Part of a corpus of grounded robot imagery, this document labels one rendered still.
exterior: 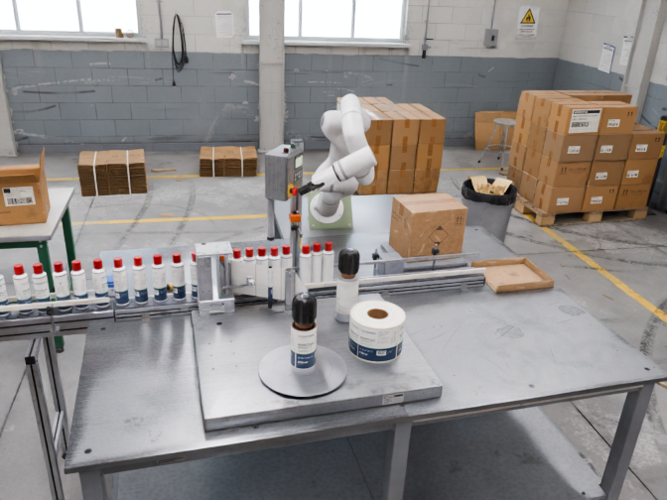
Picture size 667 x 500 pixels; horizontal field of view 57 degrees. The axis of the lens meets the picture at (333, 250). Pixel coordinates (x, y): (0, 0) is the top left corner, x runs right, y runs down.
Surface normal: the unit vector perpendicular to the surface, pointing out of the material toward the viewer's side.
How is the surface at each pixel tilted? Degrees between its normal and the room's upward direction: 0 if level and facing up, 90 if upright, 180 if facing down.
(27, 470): 0
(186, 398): 0
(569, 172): 90
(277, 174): 90
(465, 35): 90
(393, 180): 90
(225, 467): 0
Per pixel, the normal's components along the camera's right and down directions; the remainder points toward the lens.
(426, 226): 0.31, 0.40
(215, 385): 0.04, -0.91
